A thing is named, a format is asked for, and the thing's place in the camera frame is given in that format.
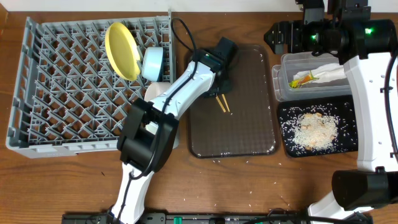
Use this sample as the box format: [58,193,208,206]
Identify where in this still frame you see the wooden chopstick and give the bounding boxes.
[215,96,226,113]
[221,94,230,112]

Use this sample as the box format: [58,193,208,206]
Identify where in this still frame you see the green yellow snack wrapper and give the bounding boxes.
[289,72,318,88]

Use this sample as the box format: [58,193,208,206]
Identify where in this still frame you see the white paper napkin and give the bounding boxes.
[294,63,346,83]

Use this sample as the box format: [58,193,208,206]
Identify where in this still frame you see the light blue bowl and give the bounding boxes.
[142,47,164,82]

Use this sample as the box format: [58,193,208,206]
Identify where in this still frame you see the yellow plastic plate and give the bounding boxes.
[105,22,141,81]

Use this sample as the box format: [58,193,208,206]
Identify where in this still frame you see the white plastic cup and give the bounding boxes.
[145,122,159,135]

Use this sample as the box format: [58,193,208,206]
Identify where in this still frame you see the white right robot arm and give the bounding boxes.
[264,19,397,223]

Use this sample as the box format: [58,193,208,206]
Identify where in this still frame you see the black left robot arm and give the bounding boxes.
[110,37,238,223]

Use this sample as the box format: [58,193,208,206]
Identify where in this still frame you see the clear plastic bin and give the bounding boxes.
[272,52,351,102]

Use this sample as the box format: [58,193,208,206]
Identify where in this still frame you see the dark brown tray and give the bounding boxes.
[187,45,279,159]

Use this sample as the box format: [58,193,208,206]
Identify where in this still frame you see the black plastic bin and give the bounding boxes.
[276,95,360,158]

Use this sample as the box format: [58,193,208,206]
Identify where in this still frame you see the rice and food scraps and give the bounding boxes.
[281,105,358,153]

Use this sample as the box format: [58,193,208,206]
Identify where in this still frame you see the grey dish rack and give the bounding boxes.
[5,11,180,159]

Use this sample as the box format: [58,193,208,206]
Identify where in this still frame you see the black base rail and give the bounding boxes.
[61,213,320,224]

